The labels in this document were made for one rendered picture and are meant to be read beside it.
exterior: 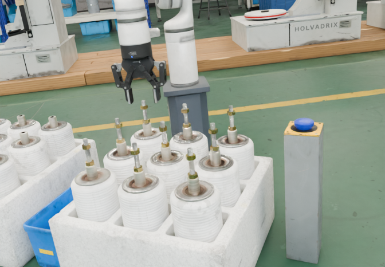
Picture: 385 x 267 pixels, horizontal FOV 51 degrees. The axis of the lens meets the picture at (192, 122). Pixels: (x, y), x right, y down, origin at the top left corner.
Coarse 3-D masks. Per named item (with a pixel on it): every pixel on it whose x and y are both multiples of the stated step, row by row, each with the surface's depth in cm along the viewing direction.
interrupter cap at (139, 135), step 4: (152, 128) 108; (156, 128) 108; (136, 132) 106; (140, 132) 106; (152, 132) 106; (156, 132) 105; (160, 132) 105; (136, 136) 104; (140, 136) 104; (144, 136) 104; (148, 136) 103; (152, 136) 103; (156, 136) 103
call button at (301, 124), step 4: (296, 120) 83; (300, 120) 83; (304, 120) 82; (308, 120) 82; (312, 120) 82; (296, 124) 82; (300, 124) 81; (304, 124) 81; (308, 124) 81; (312, 124) 81; (300, 128) 82; (304, 128) 81; (308, 128) 81
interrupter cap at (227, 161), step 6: (222, 156) 88; (228, 156) 87; (198, 162) 86; (204, 162) 86; (210, 162) 86; (222, 162) 86; (228, 162) 85; (204, 168) 83; (210, 168) 83; (216, 168) 83; (222, 168) 82
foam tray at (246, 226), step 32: (256, 160) 101; (256, 192) 88; (64, 224) 83; (96, 224) 81; (224, 224) 77; (256, 224) 90; (64, 256) 87; (96, 256) 82; (128, 256) 78; (160, 256) 75; (192, 256) 72; (224, 256) 70; (256, 256) 91
